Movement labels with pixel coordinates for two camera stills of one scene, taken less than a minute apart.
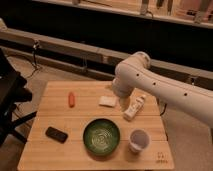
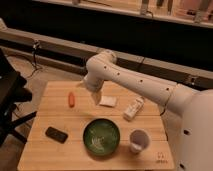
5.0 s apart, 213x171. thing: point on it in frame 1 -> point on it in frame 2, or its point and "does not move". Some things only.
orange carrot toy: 71,100 does not move
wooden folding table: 88,126 does not move
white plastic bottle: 136,106 does not move
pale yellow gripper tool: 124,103 -> 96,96
